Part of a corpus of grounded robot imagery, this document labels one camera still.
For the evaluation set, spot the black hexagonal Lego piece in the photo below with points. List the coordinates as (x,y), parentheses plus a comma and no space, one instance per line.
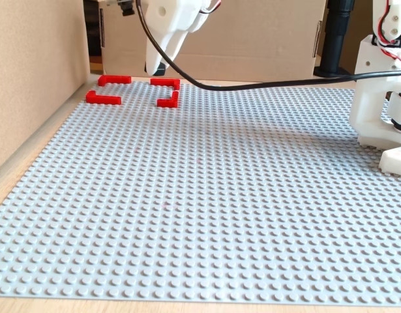
(161,69)

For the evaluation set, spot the tall cardboard panel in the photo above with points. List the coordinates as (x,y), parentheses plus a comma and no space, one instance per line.
(40,65)

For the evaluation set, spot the black stand pole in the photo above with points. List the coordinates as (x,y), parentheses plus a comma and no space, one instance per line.
(337,39)

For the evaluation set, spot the red L-shaped Lego beam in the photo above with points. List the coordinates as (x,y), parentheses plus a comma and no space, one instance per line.
(167,102)
(102,99)
(164,81)
(115,79)

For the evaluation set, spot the grey Lego baseplate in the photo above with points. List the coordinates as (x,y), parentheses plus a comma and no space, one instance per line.
(154,195)

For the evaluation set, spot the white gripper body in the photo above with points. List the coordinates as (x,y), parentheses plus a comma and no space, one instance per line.
(169,24)

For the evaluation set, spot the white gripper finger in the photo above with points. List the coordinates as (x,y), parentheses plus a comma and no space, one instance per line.
(174,19)

